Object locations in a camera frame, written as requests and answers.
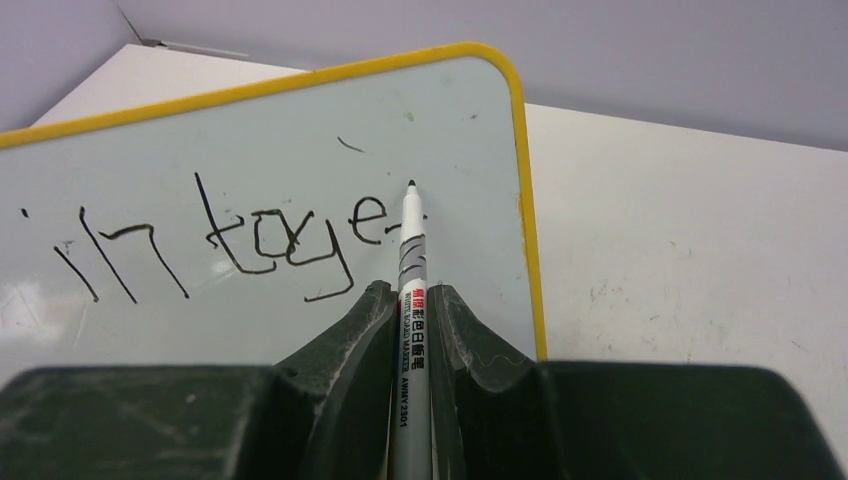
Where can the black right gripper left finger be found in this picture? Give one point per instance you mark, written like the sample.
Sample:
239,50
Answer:
321,413

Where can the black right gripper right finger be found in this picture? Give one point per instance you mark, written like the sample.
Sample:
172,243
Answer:
498,414

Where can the black white marker pen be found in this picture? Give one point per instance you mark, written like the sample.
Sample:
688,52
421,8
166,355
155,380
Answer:
411,443

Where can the yellow framed whiteboard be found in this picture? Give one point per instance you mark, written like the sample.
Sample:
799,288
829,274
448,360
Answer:
233,227

